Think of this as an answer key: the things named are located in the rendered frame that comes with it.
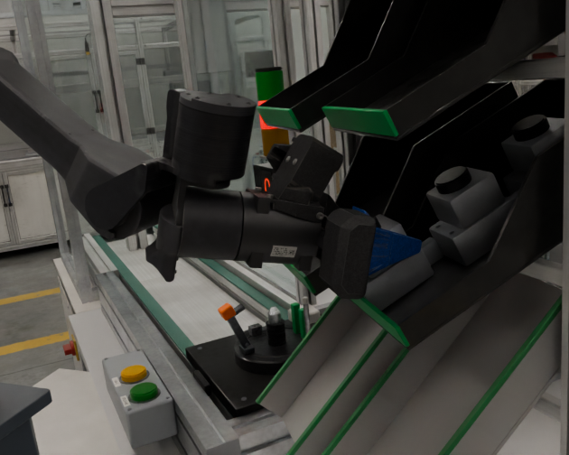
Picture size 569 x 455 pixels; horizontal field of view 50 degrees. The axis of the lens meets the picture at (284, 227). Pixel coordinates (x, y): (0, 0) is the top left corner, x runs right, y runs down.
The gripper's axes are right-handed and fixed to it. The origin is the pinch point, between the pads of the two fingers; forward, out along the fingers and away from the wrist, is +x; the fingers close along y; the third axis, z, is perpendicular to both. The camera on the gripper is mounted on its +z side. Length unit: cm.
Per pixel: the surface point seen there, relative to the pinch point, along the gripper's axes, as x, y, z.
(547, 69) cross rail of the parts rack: 8.0, -8.4, 15.1
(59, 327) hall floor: -44, 342, -138
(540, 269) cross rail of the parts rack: 11.6, -7.7, -0.1
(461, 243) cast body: 6.2, -4.3, 0.9
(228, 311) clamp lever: -3.5, 37.9, -20.0
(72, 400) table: -25, 62, -47
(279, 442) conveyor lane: 2.1, 22.5, -32.8
